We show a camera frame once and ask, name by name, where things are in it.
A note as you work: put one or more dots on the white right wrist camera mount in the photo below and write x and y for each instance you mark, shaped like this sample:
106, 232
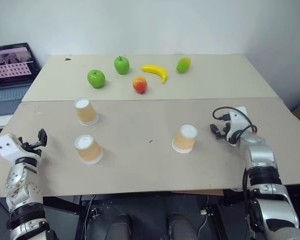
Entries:
237, 122

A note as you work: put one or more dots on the yellow toy banana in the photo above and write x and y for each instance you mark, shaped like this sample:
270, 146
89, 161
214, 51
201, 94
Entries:
158, 70

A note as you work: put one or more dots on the grey open laptop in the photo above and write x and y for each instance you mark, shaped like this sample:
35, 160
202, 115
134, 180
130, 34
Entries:
7, 75

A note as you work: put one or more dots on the dark rounded shape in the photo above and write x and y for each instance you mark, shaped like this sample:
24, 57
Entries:
120, 227
180, 226

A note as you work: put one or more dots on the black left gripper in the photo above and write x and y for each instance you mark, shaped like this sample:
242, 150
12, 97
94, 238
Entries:
30, 147

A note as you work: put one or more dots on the green yellow toy mango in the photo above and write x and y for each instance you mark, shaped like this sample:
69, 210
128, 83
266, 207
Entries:
183, 64

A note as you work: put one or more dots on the green toy apple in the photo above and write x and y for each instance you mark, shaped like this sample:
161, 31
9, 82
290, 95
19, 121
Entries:
121, 65
96, 78

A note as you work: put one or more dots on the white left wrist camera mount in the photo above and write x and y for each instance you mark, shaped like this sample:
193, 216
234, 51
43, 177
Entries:
5, 147

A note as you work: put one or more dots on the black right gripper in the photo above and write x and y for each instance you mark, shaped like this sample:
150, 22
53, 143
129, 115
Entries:
225, 130

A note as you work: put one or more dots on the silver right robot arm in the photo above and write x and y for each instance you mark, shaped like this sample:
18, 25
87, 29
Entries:
265, 175

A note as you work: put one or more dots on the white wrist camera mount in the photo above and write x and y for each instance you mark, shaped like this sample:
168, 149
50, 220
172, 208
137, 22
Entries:
5, 147
237, 122

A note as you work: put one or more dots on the red orange toy peach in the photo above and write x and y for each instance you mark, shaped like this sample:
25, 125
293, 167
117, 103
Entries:
140, 85

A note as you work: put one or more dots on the orange paper cup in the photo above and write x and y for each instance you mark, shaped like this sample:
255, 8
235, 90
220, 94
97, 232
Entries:
85, 111
88, 149
185, 138

